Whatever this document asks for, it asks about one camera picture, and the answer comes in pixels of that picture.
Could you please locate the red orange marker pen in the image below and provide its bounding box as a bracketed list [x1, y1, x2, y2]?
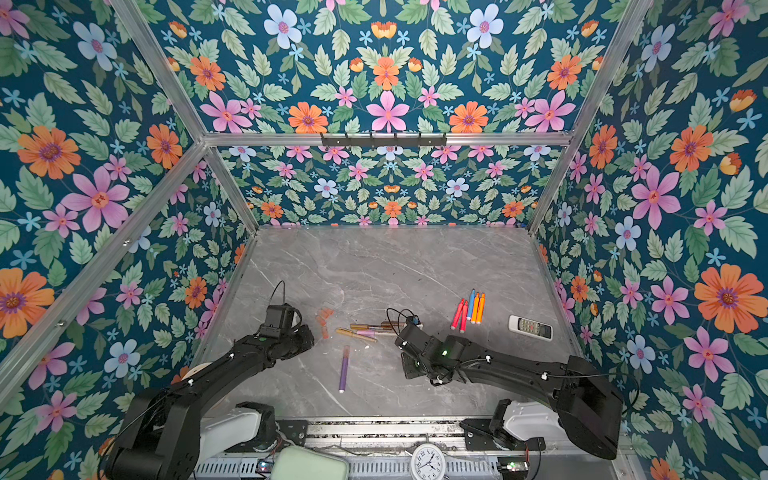
[450, 298, 466, 330]

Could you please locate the yellow orange marker pen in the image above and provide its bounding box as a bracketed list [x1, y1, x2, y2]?
[473, 293, 486, 324]

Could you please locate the blue marker pen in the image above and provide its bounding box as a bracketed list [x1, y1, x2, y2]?
[467, 288, 477, 323]

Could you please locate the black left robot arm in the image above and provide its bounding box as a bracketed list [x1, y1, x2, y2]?
[102, 303, 314, 479]

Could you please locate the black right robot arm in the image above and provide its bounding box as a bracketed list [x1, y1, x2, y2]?
[395, 323, 624, 460]

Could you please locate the purple marker pen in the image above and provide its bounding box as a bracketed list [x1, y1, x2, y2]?
[338, 345, 351, 393]

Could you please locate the pink lilac marker pen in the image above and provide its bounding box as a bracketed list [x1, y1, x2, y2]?
[355, 330, 397, 338]

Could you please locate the beige round alarm clock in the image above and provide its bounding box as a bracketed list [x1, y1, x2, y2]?
[180, 362, 210, 380]

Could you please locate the white analog clock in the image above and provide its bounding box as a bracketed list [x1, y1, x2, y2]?
[410, 443, 447, 480]

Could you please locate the white remote control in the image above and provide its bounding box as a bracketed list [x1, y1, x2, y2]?
[508, 315, 553, 341]

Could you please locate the pale green box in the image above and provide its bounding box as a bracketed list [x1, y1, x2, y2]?
[270, 446, 350, 480]

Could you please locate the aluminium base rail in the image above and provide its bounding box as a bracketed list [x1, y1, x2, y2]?
[143, 415, 631, 451]

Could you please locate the black hook rail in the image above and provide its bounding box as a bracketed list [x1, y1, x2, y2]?
[320, 133, 448, 148]

